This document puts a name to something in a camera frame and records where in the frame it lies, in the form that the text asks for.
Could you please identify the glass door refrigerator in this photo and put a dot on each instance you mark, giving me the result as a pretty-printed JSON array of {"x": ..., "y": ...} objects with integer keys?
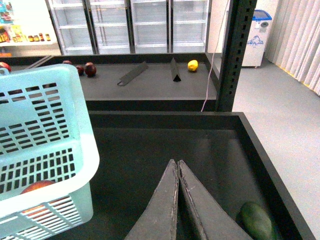
[{"x": 108, "y": 27}]

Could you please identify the white chest freezer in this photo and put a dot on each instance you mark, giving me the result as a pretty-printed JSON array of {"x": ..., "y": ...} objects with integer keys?
[{"x": 257, "y": 39}]

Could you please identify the dark apple back left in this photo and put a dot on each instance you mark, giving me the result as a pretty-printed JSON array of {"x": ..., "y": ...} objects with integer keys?
[{"x": 67, "y": 62}]

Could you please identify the red apple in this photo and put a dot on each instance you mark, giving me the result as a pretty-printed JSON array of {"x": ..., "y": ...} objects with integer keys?
[
  {"x": 34, "y": 186},
  {"x": 6, "y": 66}
]

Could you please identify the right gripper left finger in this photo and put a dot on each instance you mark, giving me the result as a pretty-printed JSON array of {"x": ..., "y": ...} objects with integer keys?
[{"x": 159, "y": 219}]

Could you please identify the black perforated shelf post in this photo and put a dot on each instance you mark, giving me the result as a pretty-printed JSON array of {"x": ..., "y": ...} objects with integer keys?
[{"x": 237, "y": 31}]

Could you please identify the black triangular divider bar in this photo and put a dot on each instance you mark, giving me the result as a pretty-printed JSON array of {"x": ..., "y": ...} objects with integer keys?
[{"x": 175, "y": 74}]

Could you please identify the light blue plastic basket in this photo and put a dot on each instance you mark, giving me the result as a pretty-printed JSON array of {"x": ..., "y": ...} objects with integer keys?
[{"x": 45, "y": 134}]

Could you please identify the dark apple back right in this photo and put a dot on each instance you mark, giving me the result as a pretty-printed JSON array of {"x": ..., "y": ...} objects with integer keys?
[{"x": 90, "y": 69}]

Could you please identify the small dark apple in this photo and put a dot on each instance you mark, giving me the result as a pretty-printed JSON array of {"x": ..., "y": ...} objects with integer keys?
[{"x": 80, "y": 70}]

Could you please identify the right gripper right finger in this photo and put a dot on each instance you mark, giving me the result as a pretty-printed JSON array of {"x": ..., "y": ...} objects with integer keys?
[{"x": 208, "y": 219}]

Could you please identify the bottle shelf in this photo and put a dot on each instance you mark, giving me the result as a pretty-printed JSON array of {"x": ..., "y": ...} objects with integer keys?
[{"x": 26, "y": 29}]

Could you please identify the black flat divider bar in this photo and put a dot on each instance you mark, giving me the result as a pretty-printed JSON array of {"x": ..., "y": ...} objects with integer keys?
[{"x": 127, "y": 78}]

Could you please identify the green avocado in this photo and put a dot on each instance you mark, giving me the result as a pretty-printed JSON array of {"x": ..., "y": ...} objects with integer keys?
[{"x": 257, "y": 222}]

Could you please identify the yellow lemon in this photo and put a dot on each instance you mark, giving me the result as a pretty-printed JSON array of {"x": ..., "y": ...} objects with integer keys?
[{"x": 192, "y": 65}]

